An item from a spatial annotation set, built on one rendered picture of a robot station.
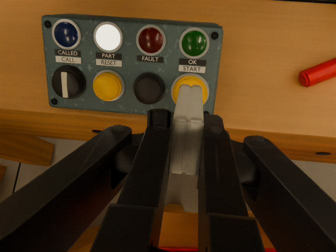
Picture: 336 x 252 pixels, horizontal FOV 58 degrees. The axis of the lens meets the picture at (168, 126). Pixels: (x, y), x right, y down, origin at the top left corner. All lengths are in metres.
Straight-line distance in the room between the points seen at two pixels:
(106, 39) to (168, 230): 0.23
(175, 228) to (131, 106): 0.17
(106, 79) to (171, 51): 0.06
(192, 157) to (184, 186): 1.02
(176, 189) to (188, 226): 0.80
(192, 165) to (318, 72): 0.18
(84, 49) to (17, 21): 0.11
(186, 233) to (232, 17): 0.24
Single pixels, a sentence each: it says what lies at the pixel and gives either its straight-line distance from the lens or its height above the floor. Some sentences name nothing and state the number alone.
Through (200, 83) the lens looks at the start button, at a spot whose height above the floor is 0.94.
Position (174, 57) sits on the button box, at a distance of 0.26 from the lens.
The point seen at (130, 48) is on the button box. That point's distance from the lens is 0.26.
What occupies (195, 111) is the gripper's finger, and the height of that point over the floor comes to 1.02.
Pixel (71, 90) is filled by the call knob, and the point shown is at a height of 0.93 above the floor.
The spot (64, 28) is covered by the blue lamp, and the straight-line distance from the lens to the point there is 0.27.
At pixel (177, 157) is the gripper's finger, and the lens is 0.15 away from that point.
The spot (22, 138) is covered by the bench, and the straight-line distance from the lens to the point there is 1.08.
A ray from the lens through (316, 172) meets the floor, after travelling 1.28.
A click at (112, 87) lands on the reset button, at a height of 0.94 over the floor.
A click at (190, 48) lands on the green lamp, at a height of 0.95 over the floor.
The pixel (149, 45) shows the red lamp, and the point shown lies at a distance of 0.25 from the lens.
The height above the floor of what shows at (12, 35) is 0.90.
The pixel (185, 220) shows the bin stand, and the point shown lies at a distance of 0.37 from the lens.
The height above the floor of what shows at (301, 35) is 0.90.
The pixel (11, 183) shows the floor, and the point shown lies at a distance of 1.34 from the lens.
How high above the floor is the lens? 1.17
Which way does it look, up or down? 76 degrees down
